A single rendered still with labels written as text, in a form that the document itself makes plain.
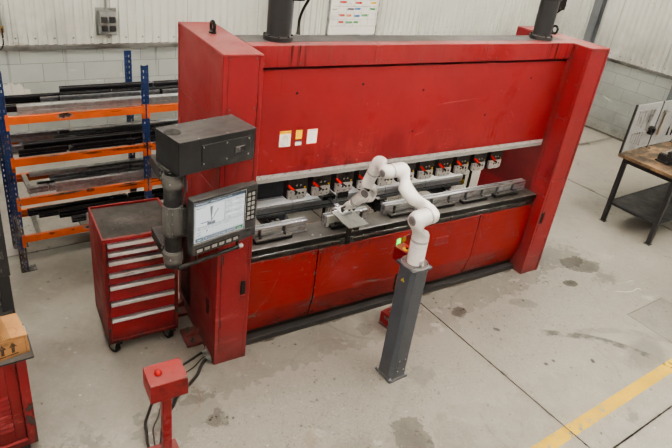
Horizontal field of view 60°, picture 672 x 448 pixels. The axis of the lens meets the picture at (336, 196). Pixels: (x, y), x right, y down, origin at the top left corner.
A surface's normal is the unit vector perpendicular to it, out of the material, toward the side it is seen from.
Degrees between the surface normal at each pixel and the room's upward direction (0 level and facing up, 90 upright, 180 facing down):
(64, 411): 0
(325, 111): 90
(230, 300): 90
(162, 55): 90
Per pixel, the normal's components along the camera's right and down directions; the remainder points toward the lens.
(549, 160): -0.85, 0.14
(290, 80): 0.51, 0.44
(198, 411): 0.12, -0.88
